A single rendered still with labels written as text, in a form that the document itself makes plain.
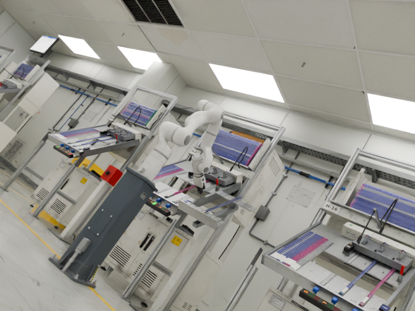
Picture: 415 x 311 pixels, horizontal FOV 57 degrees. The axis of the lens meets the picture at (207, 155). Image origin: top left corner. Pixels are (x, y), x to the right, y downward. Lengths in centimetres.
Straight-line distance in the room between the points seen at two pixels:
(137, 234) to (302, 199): 221
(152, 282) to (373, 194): 175
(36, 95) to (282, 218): 462
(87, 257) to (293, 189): 309
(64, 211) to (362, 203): 278
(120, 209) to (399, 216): 182
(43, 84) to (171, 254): 479
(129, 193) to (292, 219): 271
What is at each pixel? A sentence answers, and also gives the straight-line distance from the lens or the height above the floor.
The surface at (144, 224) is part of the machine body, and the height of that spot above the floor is 50.
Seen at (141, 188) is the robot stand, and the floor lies 63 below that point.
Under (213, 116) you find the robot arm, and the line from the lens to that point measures 271.
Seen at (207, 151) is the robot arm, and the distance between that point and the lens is 289.
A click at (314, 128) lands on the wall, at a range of 532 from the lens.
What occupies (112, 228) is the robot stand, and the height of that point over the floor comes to 35.
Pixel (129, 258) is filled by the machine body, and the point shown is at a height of 21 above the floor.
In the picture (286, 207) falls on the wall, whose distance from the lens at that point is 479.
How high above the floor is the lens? 40
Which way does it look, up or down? 15 degrees up
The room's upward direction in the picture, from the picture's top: 35 degrees clockwise
